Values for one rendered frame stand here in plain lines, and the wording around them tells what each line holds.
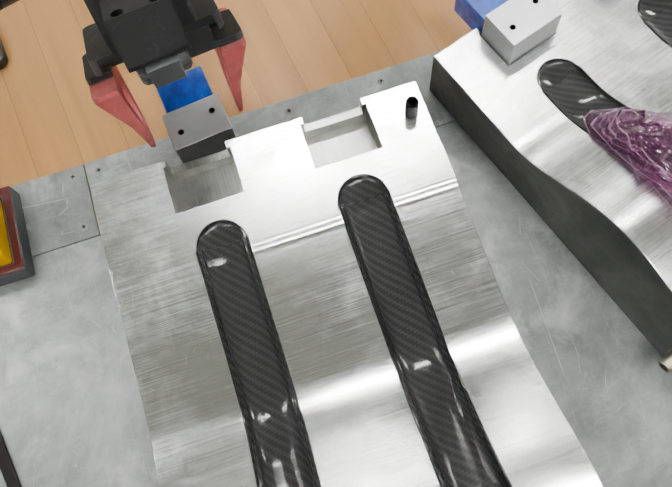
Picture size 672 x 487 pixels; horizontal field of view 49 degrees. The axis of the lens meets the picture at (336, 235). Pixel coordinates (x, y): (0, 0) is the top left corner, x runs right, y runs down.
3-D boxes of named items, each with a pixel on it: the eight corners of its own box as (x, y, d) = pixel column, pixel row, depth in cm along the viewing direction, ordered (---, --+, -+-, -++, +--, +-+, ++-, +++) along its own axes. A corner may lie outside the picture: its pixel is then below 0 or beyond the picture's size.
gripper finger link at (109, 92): (216, 141, 60) (170, 39, 53) (133, 175, 59) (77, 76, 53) (200, 102, 65) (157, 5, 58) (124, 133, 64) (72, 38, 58)
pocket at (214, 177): (173, 179, 59) (160, 160, 55) (237, 159, 59) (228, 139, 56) (187, 230, 57) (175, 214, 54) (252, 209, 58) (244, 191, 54)
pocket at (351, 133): (302, 138, 59) (297, 117, 56) (364, 119, 60) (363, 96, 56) (319, 188, 58) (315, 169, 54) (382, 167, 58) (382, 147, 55)
